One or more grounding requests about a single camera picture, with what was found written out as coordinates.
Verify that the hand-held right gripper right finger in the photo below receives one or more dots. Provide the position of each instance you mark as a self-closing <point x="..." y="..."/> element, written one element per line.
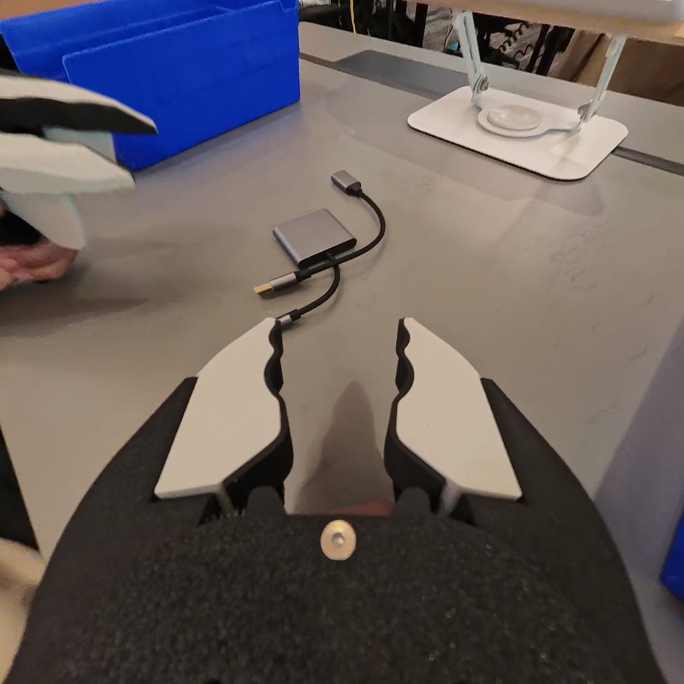
<point x="454" y="427"/>

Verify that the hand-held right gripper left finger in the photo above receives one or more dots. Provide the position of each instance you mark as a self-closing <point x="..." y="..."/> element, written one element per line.
<point x="224" y="427"/>

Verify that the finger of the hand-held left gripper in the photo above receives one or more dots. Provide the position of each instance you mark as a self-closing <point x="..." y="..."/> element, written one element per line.
<point x="53" y="99"/>
<point x="64" y="168"/>

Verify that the blue plastic bin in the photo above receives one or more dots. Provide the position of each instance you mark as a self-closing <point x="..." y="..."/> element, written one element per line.
<point x="203" y="80"/>
<point x="674" y="555"/>

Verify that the person's left hand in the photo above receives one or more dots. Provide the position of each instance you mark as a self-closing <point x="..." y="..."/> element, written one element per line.
<point x="37" y="262"/>

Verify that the beige hoodie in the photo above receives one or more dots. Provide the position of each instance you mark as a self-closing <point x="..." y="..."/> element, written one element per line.
<point x="16" y="588"/>

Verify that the wooden document stand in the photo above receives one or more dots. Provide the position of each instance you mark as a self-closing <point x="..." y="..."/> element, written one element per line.
<point x="534" y="144"/>

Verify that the cardboard box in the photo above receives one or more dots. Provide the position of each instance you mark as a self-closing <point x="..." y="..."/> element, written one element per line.
<point x="652" y="69"/>

